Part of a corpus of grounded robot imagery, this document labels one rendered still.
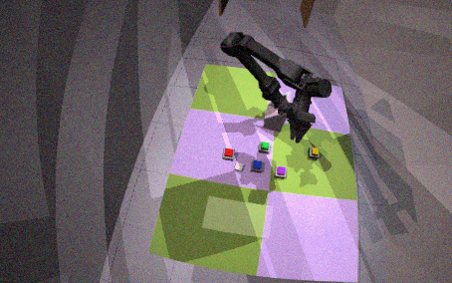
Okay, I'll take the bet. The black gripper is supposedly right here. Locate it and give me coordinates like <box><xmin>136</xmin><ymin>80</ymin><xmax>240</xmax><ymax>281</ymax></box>
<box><xmin>286</xmin><ymin>95</ymin><xmax>316</xmax><ymax>143</ymax></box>

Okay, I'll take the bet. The green button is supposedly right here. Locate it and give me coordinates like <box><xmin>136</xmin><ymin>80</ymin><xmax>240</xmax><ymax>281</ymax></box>
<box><xmin>259</xmin><ymin>141</ymin><xmax>270</xmax><ymax>154</ymax></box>

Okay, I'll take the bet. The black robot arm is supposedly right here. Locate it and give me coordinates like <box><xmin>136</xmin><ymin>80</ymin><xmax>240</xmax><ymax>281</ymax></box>
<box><xmin>220</xmin><ymin>32</ymin><xmax>333</xmax><ymax>115</ymax></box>

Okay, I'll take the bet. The red button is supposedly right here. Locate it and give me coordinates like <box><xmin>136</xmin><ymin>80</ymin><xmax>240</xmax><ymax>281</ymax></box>
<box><xmin>223</xmin><ymin>147</ymin><xmax>235</xmax><ymax>161</ymax></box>

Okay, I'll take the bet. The blue button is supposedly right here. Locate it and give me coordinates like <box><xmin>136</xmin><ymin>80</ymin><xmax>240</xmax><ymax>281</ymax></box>
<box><xmin>251</xmin><ymin>160</ymin><xmax>262</xmax><ymax>172</ymax></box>

